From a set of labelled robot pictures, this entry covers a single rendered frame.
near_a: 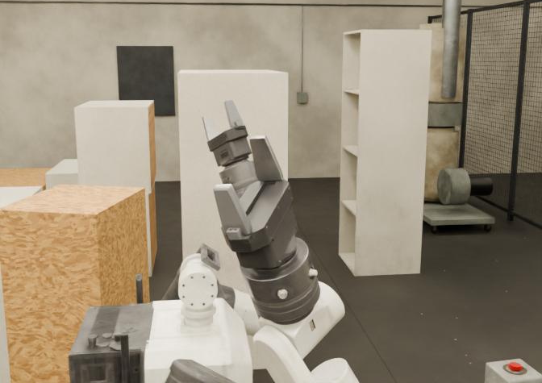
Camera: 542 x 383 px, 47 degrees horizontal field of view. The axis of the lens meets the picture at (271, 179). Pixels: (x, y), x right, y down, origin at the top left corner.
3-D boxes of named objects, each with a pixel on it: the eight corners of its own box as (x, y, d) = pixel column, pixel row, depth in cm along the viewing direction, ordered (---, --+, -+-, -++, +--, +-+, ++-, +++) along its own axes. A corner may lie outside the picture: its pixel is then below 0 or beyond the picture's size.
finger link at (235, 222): (236, 183, 65) (252, 231, 68) (210, 185, 67) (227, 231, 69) (231, 192, 64) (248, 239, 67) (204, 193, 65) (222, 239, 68)
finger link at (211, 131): (201, 116, 143) (210, 142, 143) (212, 114, 145) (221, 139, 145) (198, 118, 144) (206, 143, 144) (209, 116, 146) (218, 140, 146)
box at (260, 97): (187, 312, 453) (181, 69, 419) (268, 308, 460) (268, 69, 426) (185, 373, 365) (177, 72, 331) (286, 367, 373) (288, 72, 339)
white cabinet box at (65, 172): (68, 221, 704) (64, 159, 690) (99, 220, 708) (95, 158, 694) (50, 244, 617) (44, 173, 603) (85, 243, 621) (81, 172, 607)
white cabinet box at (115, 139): (94, 176, 587) (90, 100, 573) (156, 175, 594) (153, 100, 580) (79, 195, 509) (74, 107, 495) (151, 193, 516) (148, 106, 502)
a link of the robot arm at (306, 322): (282, 315, 73) (306, 381, 78) (339, 261, 78) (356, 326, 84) (221, 286, 81) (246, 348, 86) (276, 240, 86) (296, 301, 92)
